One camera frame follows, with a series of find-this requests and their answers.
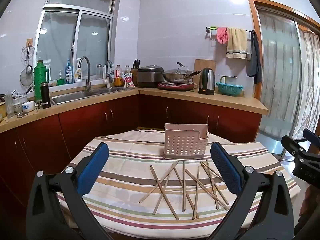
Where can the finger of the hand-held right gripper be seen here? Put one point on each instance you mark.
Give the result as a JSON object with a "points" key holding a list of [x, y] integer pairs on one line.
{"points": [[291, 146], [312, 141]]}

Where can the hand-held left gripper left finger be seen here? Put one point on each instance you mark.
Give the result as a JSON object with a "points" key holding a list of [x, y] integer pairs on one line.
{"points": [[92, 170]]}

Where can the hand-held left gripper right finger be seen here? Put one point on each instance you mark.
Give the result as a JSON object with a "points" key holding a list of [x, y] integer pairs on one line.
{"points": [[226, 170]]}

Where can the pile of wooden chopsticks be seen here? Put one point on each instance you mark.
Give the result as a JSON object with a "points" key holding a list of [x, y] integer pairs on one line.
{"points": [[184, 192]]}

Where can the pink perforated plastic chopstick holder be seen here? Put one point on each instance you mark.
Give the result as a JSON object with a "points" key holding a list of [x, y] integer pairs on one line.
{"points": [[185, 145]]}

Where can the striped tablecloth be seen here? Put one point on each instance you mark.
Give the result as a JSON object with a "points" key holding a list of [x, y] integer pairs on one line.
{"points": [[140, 155]]}

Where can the red-brown kitchen cabinets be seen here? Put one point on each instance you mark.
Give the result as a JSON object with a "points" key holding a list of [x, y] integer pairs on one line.
{"points": [[100, 120]]}

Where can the patterned curtain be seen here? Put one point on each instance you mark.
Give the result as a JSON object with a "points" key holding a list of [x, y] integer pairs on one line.
{"points": [[310, 80]]}

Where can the beige kitchen countertop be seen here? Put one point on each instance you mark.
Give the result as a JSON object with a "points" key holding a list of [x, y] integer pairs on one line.
{"points": [[225, 101]]}

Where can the white plastic board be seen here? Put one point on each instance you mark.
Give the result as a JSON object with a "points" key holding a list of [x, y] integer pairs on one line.
{"points": [[249, 87]]}

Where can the stainless steel sink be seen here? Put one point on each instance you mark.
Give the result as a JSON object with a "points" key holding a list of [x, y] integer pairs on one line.
{"points": [[72, 97]]}

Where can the wooden framed sliding glass door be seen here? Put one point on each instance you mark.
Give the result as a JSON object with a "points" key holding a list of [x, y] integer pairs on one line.
{"points": [[277, 67]]}

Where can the teal plastic colander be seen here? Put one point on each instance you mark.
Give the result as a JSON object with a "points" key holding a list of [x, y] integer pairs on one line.
{"points": [[228, 88]]}

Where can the black thermos bottle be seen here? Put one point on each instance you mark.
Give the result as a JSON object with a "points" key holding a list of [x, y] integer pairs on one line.
{"points": [[45, 96]]}

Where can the dark grey cloth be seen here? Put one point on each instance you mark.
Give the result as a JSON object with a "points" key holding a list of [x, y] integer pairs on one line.
{"points": [[254, 65]]}

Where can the steel electric kettle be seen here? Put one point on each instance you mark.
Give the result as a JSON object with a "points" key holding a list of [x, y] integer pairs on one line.
{"points": [[207, 82]]}

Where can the tall chrome faucet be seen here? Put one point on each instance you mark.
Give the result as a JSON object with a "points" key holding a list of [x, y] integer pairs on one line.
{"points": [[88, 80]]}

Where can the white bowl with blue pattern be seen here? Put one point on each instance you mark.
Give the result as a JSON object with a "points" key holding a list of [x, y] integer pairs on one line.
{"points": [[28, 107]]}

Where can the green plastic scoop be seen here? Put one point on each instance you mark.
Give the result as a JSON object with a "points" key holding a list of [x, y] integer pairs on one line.
{"points": [[222, 79]]}

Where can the small chrome faucet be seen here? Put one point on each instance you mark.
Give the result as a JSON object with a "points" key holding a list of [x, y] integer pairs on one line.
{"points": [[108, 80]]}

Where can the small green soap bottle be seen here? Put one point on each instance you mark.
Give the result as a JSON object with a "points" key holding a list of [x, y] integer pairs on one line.
{"points": [[60, 81]]}

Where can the pink snack bag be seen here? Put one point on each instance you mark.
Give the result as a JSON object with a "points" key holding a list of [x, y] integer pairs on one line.
{"points": [[128, 81]]}

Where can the oil bottle with red label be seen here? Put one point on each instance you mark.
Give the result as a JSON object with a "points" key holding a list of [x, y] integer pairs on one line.
{"points": [[118, 77]]}

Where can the white spray bottle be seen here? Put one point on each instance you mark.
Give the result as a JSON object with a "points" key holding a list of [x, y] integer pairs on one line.
{"points": [[78, 75]]}

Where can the clear jar with black lid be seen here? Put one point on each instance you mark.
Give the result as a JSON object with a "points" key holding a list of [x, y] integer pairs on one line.
{"points": [[99, 72]]}

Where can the blue dish soap bottle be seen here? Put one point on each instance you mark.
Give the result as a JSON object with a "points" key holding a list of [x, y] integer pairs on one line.
{"points": [[69, 75]]}

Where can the red induction cooker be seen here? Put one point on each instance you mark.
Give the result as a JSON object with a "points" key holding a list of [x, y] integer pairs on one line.
{"points": [[175, 86]]}

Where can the white ceramic pot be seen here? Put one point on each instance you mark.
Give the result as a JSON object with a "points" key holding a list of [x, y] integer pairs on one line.
{"points": [[20, 99]]}

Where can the clear drinking glasses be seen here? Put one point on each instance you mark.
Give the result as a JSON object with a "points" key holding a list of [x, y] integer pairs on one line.
{"points": [[10, 107]]}

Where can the green thermos flask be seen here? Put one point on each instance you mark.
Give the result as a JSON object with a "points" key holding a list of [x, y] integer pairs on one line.
{"points": [[40, 80]]}

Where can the knife block with black knives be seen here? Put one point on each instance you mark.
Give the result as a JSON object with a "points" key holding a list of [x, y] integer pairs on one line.
{"points": [[135, 73]]}

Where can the clear plastic bottle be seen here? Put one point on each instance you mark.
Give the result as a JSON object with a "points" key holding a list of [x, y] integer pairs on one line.
{"points": [[127, 70]]}

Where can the wooden cutting board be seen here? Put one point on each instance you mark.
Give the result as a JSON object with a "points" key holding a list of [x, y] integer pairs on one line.
{"points": [[200, 66]]}

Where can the grey rice cooker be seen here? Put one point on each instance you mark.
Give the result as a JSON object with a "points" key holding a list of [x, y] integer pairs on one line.
{"points": [[150, 77]]}

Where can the hanging mesh strainer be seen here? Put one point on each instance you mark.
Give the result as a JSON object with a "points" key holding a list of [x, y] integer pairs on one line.
{"points": [[25, 78]]}

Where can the yellow towel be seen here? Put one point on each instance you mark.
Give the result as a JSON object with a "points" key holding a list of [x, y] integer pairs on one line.
{"points": [[236, 43]]}

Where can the hanging metal ladle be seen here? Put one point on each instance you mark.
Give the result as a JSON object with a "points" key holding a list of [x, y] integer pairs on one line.
{"points": [[29, 69]]}

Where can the pink rubber glove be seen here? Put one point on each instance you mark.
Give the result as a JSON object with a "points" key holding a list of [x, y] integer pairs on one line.
{"points": [[222, 36]]}

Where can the sliding aluminium window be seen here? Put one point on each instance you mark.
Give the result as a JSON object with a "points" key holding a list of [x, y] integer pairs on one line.
{"points": [[60, 37]]}

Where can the metal towel rail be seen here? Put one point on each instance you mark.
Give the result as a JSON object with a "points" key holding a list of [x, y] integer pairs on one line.
{"points": [[249, 31]]}

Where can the wooden wall hook plate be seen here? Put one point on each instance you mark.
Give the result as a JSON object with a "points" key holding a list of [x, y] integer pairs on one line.
{"points": [[29, 40]]}

